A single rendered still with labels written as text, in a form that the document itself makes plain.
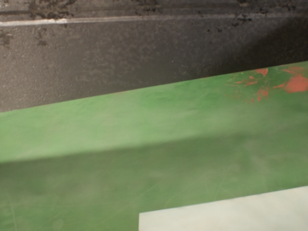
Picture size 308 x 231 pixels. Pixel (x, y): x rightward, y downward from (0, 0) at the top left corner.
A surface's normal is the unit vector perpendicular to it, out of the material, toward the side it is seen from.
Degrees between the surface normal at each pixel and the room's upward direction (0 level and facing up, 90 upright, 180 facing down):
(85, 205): 90
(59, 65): 0
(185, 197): 90
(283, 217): 90
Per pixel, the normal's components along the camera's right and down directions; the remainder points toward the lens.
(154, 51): 0.00, 0.39
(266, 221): -0.18, -0.90
